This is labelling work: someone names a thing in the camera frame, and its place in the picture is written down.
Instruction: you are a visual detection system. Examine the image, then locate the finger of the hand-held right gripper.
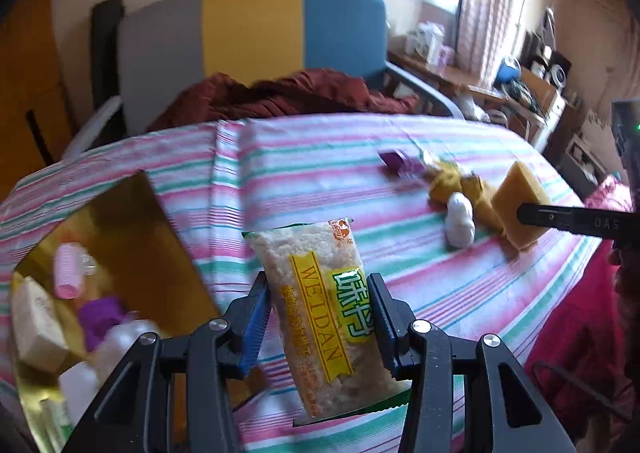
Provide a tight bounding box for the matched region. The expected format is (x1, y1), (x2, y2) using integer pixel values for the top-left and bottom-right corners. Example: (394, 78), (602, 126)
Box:
(516, 202), (586, 235)

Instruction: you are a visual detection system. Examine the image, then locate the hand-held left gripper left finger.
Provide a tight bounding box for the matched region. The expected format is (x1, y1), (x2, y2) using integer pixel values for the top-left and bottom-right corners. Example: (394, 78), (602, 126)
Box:
(60, 270), (273, 453)

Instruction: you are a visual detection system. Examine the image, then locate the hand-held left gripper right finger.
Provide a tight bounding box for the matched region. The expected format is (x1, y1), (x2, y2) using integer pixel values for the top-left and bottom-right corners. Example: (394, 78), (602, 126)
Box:
(367, 273), (576, 453)

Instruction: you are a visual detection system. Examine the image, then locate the yellow sponge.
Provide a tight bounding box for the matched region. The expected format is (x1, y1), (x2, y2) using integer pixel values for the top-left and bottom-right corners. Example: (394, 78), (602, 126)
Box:
(490, 160), (553, 252)

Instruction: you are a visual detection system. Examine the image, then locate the rice cracker packet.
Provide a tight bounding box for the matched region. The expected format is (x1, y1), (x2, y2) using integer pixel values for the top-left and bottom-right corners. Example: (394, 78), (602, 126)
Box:
(241, 217), (413, 426)

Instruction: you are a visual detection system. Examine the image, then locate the gold tin box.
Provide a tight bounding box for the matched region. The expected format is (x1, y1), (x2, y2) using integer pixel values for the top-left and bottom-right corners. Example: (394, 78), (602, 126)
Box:
(9, 169), (241, 453)

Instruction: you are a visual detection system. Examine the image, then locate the white plastic bottle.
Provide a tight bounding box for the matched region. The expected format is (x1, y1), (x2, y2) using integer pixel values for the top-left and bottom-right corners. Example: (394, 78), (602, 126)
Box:
(59, 319), (161, 426)

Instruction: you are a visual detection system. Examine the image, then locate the purple soft item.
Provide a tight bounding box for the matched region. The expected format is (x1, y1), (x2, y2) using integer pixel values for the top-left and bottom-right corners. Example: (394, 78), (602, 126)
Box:
(77, 296), (128, 351)

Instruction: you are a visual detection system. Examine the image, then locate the pink small bottle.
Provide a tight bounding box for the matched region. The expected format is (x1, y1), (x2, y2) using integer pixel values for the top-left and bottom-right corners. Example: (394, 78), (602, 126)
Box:
(54, 242), (98, 300)

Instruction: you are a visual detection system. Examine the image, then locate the green white packet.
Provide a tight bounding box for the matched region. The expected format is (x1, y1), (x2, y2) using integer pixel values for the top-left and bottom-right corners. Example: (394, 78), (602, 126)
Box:
(39, 397), (73, 444)

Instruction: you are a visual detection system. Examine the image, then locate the person's right hand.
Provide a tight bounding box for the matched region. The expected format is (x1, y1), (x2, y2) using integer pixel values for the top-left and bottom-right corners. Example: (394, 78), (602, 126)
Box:
(607, 247), (640, 319)

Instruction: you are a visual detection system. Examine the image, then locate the low shelf cabinet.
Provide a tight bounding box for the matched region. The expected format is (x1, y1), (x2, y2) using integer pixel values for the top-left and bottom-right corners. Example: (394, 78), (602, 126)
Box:
(557, 133), (608, 196)

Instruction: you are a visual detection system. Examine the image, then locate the yellow snack packet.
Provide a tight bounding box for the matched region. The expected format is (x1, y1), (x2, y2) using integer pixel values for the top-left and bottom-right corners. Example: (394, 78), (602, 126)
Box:
(427, 168), (465, 205)
(460, 174), (505, 233)

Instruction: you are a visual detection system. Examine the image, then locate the white wrapped item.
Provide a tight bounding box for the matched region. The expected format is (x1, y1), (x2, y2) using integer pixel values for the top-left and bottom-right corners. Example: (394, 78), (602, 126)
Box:
(446, 192), (477, 250)

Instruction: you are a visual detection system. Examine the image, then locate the white plastic bag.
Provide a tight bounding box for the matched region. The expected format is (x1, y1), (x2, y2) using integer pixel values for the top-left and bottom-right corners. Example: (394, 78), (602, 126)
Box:
(460, 93), (493, 121)

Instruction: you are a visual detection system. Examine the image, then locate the white round appliance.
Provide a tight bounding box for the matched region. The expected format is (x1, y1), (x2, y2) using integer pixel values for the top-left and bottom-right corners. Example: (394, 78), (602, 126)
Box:
(542, 50), (572, 86)

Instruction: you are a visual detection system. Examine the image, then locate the blue round object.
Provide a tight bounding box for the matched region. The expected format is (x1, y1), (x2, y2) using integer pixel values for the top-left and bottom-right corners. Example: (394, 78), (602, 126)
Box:
(494, 57), (523, 84)

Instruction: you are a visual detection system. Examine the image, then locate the purple snack packet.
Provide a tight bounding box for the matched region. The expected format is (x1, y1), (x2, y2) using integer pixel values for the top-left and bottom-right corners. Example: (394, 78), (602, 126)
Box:
(377, 149), (425, 179)

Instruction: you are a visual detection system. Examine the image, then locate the striped pink green tablecloth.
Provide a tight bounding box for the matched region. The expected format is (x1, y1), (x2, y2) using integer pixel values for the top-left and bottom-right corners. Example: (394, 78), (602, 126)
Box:
(0, 113), (603, 453)

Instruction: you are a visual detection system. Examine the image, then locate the wooden desk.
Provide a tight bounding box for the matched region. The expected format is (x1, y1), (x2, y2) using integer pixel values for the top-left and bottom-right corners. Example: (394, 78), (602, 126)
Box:
(387, 49), (508, 106)

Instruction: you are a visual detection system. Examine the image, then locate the white printed box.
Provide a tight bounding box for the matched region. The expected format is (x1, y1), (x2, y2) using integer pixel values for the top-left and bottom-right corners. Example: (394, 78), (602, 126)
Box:
(406, 22), (445, 59)

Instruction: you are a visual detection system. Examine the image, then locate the dark red cloth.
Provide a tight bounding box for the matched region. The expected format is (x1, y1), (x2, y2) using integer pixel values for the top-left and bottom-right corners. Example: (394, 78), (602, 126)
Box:
(145, 68), (421, 134)

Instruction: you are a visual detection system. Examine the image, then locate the grey yellow blue chair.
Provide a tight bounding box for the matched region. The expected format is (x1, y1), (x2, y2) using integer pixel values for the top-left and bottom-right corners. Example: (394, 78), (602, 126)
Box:
(60, 0), (468, 159)

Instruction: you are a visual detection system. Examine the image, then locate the black rolled mat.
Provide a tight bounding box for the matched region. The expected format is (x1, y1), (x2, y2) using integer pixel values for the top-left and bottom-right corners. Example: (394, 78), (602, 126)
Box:
(91, 0), (126, 104)

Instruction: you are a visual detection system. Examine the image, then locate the wooden wardrobe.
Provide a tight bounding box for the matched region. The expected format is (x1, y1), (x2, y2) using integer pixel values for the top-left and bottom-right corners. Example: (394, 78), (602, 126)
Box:
(0, 0), (81, 204)

